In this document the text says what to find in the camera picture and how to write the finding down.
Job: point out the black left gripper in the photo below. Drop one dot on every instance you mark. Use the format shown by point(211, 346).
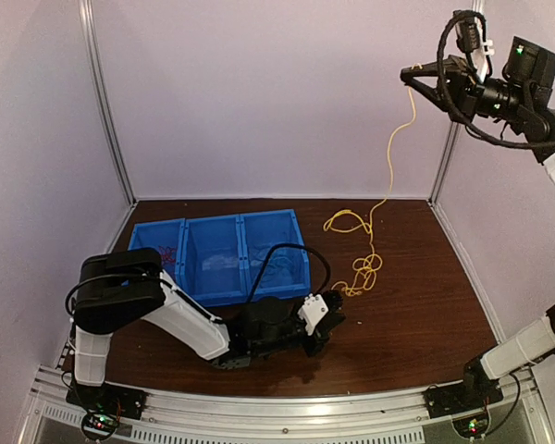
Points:
point(330, 321)

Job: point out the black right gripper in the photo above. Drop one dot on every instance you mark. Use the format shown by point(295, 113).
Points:
point(462, 85)

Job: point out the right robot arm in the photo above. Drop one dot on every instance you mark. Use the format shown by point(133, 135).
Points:
point(512, 112)

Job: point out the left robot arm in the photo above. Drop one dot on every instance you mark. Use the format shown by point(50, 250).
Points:
point(117, 289)

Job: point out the blue plastic bin right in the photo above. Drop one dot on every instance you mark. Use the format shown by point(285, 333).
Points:
point(283, 273)

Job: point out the right circuit board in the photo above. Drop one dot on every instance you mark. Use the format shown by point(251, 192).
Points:
point(471, 426)

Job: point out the circuit board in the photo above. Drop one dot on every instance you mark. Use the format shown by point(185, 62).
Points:
point(471, 426)
point(98, 426)

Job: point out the blue plastic bin left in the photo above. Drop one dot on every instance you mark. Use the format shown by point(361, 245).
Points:
point(164, 236)

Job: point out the left circuit board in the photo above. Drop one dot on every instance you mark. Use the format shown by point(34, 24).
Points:
point(98, 426)

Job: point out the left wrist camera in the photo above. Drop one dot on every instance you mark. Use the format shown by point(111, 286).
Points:
point(316, 307)

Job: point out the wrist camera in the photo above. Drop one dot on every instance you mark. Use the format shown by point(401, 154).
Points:
point(316, 307)
point(472, 41)

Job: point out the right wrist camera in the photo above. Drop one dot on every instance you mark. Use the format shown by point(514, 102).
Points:
point(472, 41)

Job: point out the right aluminium frame post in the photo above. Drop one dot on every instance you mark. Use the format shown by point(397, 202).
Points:
point(453, 136)

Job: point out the aluminium frame post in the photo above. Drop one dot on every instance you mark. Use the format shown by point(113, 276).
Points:
point(103, 104)
point(453, 136)

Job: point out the aluminium front rail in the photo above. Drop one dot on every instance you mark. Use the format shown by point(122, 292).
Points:
point(398, 416)

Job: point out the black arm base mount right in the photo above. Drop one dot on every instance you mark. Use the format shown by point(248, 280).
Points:
point(454, 398)

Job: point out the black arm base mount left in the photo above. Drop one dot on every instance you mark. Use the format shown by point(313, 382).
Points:
point(113, 400)

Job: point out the left aluminium frame post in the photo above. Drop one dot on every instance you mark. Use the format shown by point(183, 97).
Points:
point(103, 104)

